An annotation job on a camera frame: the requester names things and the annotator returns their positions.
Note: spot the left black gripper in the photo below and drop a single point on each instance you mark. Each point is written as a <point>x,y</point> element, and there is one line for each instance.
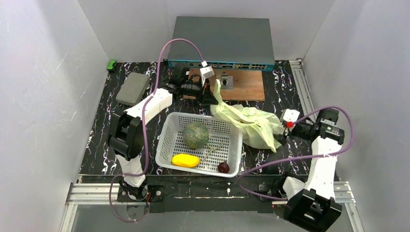
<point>206,94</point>

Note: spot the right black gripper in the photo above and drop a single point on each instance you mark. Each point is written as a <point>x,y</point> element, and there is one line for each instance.
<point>285,134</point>

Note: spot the light green plastic bag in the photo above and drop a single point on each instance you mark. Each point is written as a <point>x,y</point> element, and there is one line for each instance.
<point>258,127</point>

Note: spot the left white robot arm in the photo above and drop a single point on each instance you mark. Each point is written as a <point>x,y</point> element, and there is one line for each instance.
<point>127,136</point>

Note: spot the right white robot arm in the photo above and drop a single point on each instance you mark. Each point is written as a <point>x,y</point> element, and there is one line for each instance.
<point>311,203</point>

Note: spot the green fake melon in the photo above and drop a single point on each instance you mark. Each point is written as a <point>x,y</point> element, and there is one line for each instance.
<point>195,135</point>

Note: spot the dark red fake fruit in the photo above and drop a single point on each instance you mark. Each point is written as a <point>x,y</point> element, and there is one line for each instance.
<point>223,167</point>

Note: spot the yellow fake mango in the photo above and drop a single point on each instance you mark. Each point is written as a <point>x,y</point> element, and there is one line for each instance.
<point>185,160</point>

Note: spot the brown wooden board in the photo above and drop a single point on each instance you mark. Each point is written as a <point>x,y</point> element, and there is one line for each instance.
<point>248,85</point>

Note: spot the white plastic basket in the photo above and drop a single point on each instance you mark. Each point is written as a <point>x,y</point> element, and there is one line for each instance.
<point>220,132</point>

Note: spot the grey rectangular case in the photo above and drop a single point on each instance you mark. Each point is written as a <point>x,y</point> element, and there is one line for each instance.
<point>133,88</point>

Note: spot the green black small tool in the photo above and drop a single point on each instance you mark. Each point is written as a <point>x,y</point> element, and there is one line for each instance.
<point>111,65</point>

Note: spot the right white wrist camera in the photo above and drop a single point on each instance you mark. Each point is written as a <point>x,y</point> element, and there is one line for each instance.
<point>289,117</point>

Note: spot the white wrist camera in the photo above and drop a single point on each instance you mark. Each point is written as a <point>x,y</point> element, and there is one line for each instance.
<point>206,72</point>
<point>289,117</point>

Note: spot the small metal bracket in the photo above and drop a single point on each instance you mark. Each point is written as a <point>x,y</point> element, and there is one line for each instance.
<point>226,81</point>

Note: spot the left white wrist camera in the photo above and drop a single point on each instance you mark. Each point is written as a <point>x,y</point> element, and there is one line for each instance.
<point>206,72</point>

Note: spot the grey network switch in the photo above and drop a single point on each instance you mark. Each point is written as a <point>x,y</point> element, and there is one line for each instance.
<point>224,42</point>

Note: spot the black base frame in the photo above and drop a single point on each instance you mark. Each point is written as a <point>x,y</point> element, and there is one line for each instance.
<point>200,193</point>

